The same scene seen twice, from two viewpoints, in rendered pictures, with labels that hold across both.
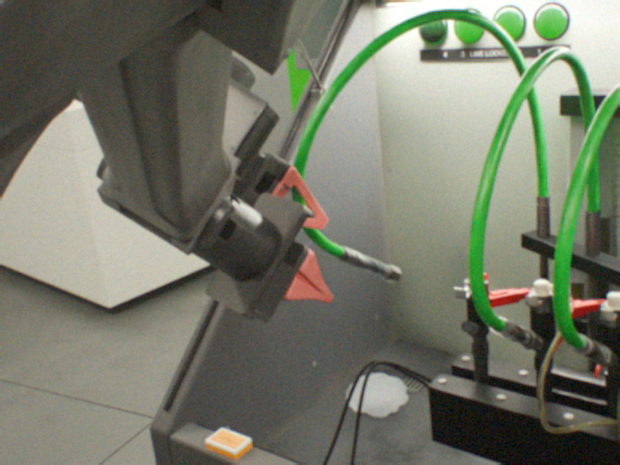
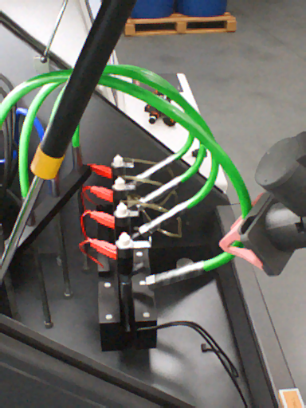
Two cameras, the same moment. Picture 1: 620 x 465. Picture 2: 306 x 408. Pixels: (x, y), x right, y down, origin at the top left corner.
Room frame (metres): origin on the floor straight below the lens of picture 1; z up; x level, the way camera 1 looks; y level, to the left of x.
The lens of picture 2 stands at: (1.30, 0.27, 1.64)
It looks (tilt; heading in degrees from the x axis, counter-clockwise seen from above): 36 degrees down; 224
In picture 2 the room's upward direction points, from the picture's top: 1 degrees clockwise
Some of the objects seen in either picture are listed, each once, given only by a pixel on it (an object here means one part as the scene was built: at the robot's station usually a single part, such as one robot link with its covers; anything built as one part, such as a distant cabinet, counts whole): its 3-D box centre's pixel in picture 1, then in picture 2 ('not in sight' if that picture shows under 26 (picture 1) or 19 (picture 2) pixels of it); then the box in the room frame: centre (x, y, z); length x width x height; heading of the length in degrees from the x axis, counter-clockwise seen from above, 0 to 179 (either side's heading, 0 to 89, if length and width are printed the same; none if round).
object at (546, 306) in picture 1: (540, 377); (129, 257); (0.82, -0.25, 1.01); 0.05 x 0.03 x 0.21; 140
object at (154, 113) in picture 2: not in sight; (162, 103); (0.30, -0.67, 1.01); 0.23 x 0.11 x 0.06; 50
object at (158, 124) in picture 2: not in sight; (164, 122); (0.32, -0.64, 0.97); 0.70 x 0.22 x 0.03; 50
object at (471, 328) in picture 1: (476, 361); (132, 288); (0.88, -0.19, 1.01); 0.05 x 0.03 x 0.21; 140
